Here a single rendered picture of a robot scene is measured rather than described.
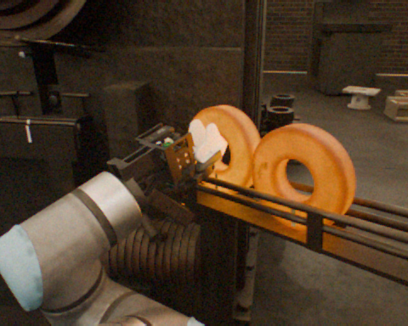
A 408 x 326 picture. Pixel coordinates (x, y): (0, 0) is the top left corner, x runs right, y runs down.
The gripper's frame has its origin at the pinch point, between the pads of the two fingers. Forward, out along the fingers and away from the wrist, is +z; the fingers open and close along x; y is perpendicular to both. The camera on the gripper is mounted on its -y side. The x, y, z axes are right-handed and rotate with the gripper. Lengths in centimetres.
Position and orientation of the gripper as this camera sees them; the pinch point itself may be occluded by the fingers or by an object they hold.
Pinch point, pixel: (222, 140)
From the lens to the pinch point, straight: 60.0
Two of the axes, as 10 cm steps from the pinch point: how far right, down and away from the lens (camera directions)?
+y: -2.0, -8.2, -5.3
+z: 6.8, -5.1, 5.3
